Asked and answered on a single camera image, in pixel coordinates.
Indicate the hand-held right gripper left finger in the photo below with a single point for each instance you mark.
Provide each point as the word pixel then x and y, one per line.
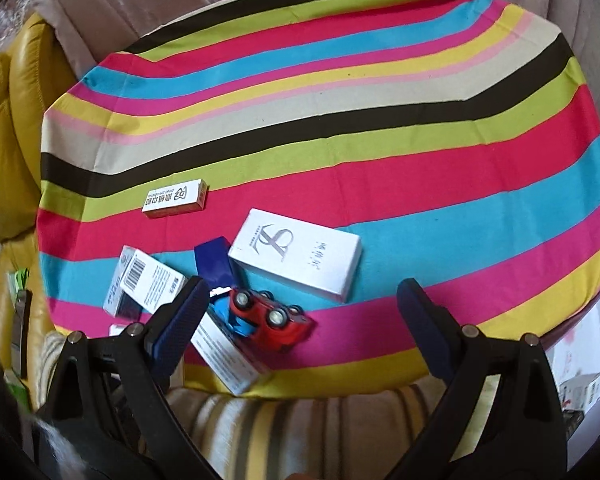
pixel 180 320

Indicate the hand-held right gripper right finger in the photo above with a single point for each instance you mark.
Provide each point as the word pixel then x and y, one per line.
pixel 425 325

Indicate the white box with barcodes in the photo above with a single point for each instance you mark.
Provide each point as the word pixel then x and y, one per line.
pixel 152 282

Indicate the blue toy car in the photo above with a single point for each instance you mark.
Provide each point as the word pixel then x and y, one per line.
pixel 227 317

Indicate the white box black text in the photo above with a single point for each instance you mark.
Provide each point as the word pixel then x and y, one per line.
pixel 230 360

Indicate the dark blue box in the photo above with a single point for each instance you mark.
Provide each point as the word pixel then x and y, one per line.
pixel 215 260

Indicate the red toy car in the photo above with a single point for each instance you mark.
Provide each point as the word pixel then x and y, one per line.
pixel 275 322

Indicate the white box gold logo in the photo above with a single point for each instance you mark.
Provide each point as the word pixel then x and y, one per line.
pixel 175 197

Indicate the white box grey logo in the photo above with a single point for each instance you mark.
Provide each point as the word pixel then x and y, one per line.
pixel 300 255

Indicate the white cardboard box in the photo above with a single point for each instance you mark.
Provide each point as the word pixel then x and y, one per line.
pixel 575 350

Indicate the white box red print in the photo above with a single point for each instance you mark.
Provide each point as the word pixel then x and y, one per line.
pixel 580 392

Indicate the black phone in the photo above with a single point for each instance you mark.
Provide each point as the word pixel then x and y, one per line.
pixel 22 330

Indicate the beige green striped towel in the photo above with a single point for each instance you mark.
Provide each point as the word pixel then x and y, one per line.
pixel 305 435

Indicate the green packet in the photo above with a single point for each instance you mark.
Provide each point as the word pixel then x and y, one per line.
pixel 19 280

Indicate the colourful striped cloth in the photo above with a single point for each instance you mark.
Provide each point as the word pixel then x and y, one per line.
pixel 380 160

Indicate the yellow leather sofa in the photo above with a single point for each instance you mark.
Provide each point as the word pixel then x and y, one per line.
pixel 10 160

